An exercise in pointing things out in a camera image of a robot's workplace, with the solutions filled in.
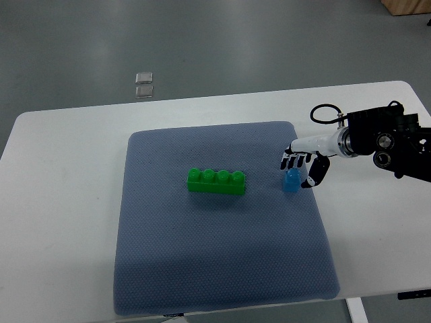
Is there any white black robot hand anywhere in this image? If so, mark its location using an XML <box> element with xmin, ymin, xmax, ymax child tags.
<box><xmin>280</xmin><ymin>128</ymin><xmax>346</xmax><ymax>188</ymax></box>

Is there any small blue block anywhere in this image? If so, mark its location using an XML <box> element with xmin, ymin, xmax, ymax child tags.
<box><xmin>282</xmin><ymin>168</ymin><xmax>301</xmax><ymax>192</ymax></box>

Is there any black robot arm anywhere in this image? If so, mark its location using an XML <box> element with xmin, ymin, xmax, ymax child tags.
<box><xmin>346</xmin><ymin>101</ymin><xmax>430</xmax><ymax>182</ymax></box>

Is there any long green block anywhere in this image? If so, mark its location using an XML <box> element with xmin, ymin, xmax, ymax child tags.
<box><xmin>187</xmin><ymin>168</ymin><xmax>245</xmax><ymax>195</ymax></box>

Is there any wooden box corner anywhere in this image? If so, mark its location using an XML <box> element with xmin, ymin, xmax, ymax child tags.
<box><xmin>380</xmin><ymin>0</ymin><xmax>430</xmax><ymax>16</ymax></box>

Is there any white table leg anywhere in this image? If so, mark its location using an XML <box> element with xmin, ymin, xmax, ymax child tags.
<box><xmin>345</xmin><ymin>297</ymin><xmax>368</xmax><ymax>323</ymax></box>

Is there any blue grey foam mat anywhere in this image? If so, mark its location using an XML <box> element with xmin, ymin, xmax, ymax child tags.
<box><xmin>114</xmin><ymin>121</ymin><xmax>340</xmax><ymax>316</ymax></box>

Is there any black table control panel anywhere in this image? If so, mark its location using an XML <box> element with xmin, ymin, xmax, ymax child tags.
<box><xmin>397</xmin><ymin>289</ymin><xmax>431</xmax><ymax>300</ymax></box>

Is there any lower metal floor plate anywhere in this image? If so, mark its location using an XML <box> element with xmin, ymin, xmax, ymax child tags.
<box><xmin>135</xmin><ymin>84</ymin><xmax>154</xmax><ymax>98</ymax></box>

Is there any metal floor plate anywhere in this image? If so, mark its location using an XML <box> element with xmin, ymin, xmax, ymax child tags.
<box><xmin>135</xmin><ymin>84</ymin><xmax>154</xmax><ymax>98</ymax></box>
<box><xmin>135</xmin><ymin>72</ymin><xmax>153</xmax><ymax>84</ymax></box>

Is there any upper metal floor plate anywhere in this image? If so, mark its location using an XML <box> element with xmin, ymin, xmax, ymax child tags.
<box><xmin>135</xmin><ymin>72</ymin><xmax>153</xmax><ymax>84</ymax></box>

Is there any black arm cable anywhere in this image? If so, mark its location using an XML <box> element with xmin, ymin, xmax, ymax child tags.
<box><xmin>310</xmin><ymin>104</ymin><xmax>350</xmax><ymax>131</ymax></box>

